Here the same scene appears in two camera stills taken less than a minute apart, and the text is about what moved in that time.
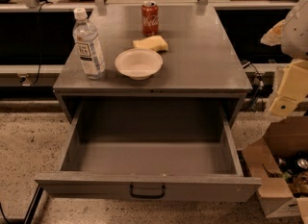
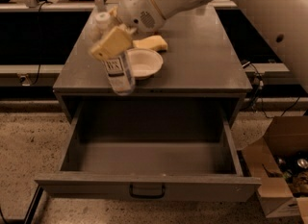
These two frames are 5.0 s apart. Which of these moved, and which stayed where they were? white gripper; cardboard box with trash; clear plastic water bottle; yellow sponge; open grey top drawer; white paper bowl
Moved: white gripper; clear plastic water bottle
Stayed: yellow sponge; cardboard box with trash; white paper bowl; open grey top drawer
